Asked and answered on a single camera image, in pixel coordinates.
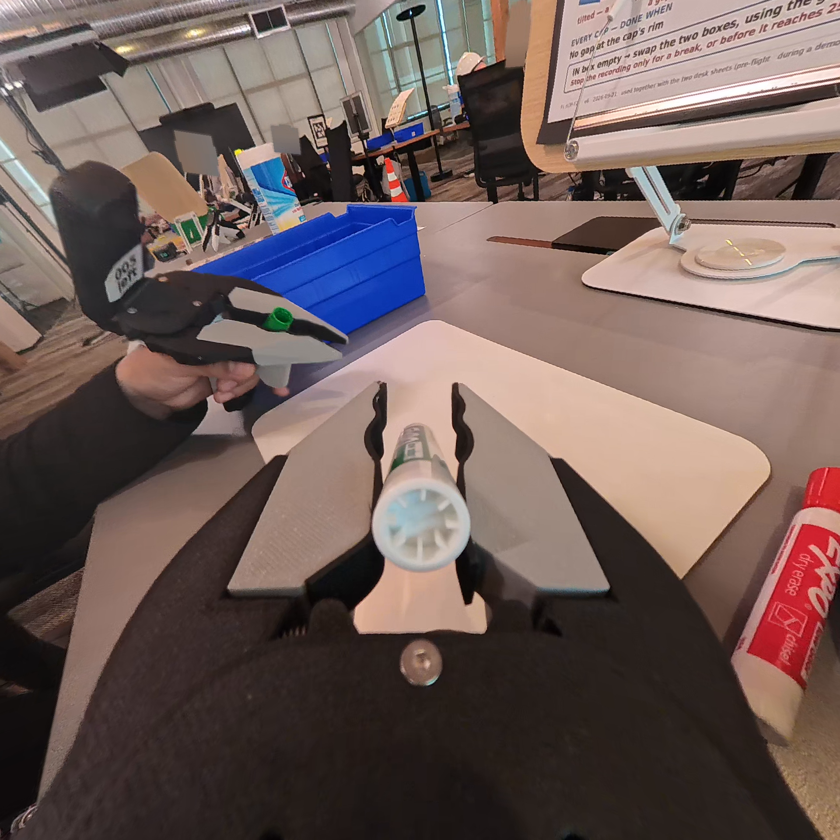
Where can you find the wooden post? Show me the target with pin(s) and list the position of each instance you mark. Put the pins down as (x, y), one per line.
(499, 29)

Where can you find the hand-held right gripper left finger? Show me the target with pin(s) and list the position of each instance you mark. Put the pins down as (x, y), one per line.
(308, 518)

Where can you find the clear acrylic holder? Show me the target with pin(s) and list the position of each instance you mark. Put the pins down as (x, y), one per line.
(189, 233)

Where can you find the large blue plastic bin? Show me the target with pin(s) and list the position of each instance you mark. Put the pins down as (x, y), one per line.
(341, 262)

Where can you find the white printed sign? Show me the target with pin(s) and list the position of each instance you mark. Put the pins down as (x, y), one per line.
(399, 108)

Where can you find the person's left forearm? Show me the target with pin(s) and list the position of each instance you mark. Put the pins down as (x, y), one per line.
(79, 472)

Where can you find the person's left hand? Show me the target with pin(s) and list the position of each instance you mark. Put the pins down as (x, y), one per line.
(170, 387)

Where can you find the orange traffic cone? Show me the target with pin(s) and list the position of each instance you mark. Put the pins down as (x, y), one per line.
(395, 187)

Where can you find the white whiteboard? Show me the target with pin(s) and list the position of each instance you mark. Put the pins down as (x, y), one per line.
(590, 446)

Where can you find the black television screen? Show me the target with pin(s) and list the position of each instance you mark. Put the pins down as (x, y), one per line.
(216, 128)

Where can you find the green marker cap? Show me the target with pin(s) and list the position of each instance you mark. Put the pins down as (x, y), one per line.
(277, 318)

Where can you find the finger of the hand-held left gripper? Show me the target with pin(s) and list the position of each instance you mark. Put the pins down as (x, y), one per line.
(289, 315)
(262, 344)

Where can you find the black white device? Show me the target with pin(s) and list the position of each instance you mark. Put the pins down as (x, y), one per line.
(220, 233)

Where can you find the wipes canister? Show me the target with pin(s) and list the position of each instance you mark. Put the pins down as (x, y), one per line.
(275, 190)

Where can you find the tan board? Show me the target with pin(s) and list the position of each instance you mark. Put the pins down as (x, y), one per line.
(164, 184)

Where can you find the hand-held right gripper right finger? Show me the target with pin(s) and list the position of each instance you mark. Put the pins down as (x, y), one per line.
(531, 525)

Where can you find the red dry-erase marker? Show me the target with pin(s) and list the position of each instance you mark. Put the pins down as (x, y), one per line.
(787, 604)

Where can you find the white framed panel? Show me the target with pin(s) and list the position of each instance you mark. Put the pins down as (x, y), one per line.
(689, 65)

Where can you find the white hard hat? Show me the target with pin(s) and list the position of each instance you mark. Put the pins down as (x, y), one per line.
(471, 64)

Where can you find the small blue plastic bin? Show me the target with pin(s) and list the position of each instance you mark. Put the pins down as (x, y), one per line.
(413, 131)
(379, 142)

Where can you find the yellow black device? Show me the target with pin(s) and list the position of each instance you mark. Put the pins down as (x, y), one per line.
(164, 251)

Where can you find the black mesh office chair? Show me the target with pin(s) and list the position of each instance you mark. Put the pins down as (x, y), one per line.
(499, 124)
(341, 164)

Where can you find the small black white tag sign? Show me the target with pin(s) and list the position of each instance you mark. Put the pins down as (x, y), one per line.
(317, 131)

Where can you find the black light box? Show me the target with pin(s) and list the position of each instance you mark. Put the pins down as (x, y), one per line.
(65, 75)

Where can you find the white dry-erase marker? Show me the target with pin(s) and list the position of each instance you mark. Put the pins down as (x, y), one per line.
(420, 525)

